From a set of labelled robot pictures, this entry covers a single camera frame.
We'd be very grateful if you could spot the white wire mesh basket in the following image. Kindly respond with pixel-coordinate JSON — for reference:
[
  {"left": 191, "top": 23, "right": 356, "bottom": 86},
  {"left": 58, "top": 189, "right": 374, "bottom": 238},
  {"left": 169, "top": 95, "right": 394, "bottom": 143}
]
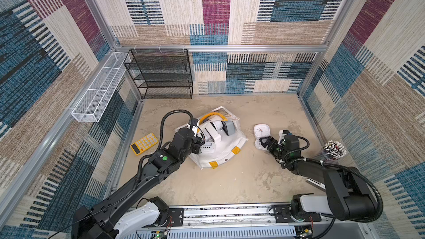
[{"left": 71, "top": 52, "right": 127, "bottom": 123}]

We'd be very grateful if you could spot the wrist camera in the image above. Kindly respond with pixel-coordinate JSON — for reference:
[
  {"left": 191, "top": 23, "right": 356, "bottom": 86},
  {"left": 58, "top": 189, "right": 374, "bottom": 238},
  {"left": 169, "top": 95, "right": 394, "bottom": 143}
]
[
  {"left": 187, "top": 118, "right": 199, "bottom": 136},
  {"left": 278, "top": 129, "right": 291, "bottom": 145}
]

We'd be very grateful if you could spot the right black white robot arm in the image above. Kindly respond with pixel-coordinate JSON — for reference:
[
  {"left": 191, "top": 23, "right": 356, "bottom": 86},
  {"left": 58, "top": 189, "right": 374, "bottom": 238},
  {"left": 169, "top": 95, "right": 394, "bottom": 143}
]
[{"left": 256, "top": 131, "right": 384, "bottom": 223}]

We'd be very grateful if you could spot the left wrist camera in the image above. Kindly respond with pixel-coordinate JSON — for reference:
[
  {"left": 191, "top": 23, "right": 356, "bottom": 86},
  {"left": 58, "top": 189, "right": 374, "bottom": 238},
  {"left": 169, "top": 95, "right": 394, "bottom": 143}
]
[{"left": 187, "top": 118, "right": 199, "bottom": 136}]

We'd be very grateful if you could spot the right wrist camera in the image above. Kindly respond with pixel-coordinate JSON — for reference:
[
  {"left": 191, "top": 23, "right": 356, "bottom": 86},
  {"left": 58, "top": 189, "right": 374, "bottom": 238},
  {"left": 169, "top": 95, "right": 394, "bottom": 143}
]
[{"left": 278, "top": 129, "right": 291, "bottom": 145}]

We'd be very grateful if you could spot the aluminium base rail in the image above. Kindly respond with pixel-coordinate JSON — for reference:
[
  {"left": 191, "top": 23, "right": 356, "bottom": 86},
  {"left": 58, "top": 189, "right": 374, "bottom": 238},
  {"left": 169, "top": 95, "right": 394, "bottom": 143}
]
[{"left": 82, "top": 200, "right": 369, "bottom": 239}]

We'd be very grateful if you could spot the black mesh shelf rack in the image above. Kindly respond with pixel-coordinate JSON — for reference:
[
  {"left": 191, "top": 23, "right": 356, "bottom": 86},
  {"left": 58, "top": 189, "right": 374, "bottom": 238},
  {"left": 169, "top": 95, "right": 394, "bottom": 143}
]
[{"left": 124, "top": 49, "right": 194, "bottom": 100}]

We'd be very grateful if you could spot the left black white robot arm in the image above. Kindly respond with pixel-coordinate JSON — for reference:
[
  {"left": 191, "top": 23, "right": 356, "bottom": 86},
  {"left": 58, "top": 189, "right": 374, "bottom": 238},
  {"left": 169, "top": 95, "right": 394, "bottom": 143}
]
[{"left": 61, "top": 110, "right": 203, "bottom": 239}]

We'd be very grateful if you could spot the cup of pencils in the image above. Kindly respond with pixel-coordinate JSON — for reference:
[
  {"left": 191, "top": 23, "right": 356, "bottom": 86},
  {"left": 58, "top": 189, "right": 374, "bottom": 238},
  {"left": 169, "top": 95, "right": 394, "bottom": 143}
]
[{"left": 320, "top": 140, "right": 348, "bottom": 162}]

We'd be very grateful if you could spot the small white gadget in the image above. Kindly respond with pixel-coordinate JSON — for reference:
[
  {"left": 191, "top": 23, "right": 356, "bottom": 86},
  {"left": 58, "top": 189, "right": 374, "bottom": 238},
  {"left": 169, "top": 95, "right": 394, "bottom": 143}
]
[{"left": 254, "top": 139, "right": 267, "bottom": 151}]

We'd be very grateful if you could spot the yellow calculator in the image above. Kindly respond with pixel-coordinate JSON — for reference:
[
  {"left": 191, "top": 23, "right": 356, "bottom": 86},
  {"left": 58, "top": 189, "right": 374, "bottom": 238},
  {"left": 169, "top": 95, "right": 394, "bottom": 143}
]
[{"left": 130, "top": 133, "right": 158, "bottom": 156}]

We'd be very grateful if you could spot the grey white device in bag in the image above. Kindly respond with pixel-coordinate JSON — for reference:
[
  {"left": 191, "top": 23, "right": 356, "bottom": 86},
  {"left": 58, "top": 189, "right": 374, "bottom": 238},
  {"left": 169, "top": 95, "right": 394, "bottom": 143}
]
[{"left": 221, "top": 121, "right": 236, "bottom": 136}]

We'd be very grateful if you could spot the white square alarm clock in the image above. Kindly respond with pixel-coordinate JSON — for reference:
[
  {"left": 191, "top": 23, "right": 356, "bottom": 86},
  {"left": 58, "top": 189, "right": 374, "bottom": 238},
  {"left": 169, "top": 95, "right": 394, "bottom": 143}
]
[{"left": 253, "top": 124, "right": 271, "bottom": 139}]

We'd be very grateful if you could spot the white box in bag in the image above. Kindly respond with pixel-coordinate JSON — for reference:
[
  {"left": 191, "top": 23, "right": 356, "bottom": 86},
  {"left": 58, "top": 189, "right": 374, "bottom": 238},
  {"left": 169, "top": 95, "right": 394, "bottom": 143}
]
[{"left": 200, "top": 122, "right": 221, "bottom": 154}]

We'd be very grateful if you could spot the white canvas tote bag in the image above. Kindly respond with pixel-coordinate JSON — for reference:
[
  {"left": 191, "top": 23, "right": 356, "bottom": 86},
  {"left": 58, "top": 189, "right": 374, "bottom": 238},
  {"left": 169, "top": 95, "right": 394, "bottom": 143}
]
[{"left": 189, "top": 106, "right": 248, "bottom": 169}]

